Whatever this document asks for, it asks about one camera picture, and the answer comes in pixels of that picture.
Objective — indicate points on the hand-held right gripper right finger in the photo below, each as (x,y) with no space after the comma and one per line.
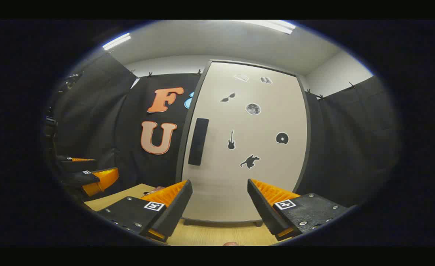
(263,210)

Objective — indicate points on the brown picture cover book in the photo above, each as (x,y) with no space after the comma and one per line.
(154,191)

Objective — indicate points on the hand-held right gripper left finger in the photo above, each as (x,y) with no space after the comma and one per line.
(176,210)

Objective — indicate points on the grey cabinet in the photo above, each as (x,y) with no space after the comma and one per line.
(221,222)

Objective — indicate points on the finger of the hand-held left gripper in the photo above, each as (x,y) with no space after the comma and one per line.
(102,181)
(77,165)

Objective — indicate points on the white cabinet door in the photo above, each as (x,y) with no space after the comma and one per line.
(247,184)

